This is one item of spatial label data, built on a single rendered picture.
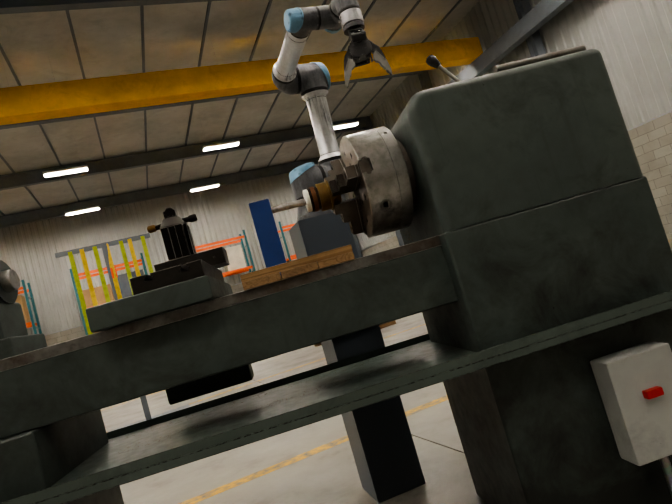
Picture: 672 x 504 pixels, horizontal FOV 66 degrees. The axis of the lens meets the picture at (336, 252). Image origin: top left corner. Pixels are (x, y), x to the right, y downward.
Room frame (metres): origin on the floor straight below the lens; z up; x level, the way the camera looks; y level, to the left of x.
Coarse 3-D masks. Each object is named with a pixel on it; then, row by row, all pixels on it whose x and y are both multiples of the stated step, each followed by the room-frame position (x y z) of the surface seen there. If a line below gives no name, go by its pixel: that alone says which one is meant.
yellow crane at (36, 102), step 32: (224, 64) 11.62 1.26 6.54; (256, 64) 11.89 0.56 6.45; (416, 64) 13.44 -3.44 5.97; (448, 64) 14.06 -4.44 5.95; (0, 96) 9.96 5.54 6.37; (32, 96) 10.16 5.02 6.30; (64, 96) 10.37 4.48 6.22; (96, 96) 10.59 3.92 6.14; (128, 96) 10.81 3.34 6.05; (160, 96) 11.05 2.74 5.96; (192, 96) 11.47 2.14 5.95
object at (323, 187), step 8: (320, 184) 1.52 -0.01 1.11; (328, 184) 1.51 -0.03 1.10; (312, 192) 1.51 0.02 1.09; (320, 192) 1.50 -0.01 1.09; (328, 192) 1.50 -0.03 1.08; (312, 200) 1.50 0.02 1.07; (320, 200) 1.51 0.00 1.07; (328, 200) 1.51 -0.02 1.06; (336, 200) 1.53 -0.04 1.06; (312, 208) 1.52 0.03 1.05; (320, 208) 1.53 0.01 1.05; (328, 208) 1.53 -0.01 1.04
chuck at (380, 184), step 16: (352, 144) 1.44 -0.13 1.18; (368, 144) 1.43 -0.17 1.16; (384, 144) 1.43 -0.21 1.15; (352, 160) 1.48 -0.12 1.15; (384, 160) 1.41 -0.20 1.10; (368, 176) 1.40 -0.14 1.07; (384, 176) 1.41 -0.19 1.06; (352, 192) 1.62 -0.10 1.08; (368, 192) 1.41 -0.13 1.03; (384, 192) 1.42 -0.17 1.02; (368, 208) 1.46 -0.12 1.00; (400, 208) 1.46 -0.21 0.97; (368, 224) 1.52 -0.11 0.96; (384, 224) 1.49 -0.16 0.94; (400, 224) 1.52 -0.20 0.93
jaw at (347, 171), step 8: (368, 160) 1.42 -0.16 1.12; (344, 168) 1.42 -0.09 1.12; (352, 168) 1.42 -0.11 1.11; (360, 168) 1.41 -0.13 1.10; (368, 168) 1.41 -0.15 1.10; (336, 176) 1.46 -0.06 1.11; (344, 176) 1.45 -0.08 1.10; (352, 176) 1.42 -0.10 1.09; (360, 176) 1.42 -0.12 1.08; (336, 184) 1.49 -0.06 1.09; (344, 184) 1.46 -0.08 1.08; (352, 184) 1.47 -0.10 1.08; (336, 192) 1.49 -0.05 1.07; (344, 192) 1.51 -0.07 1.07
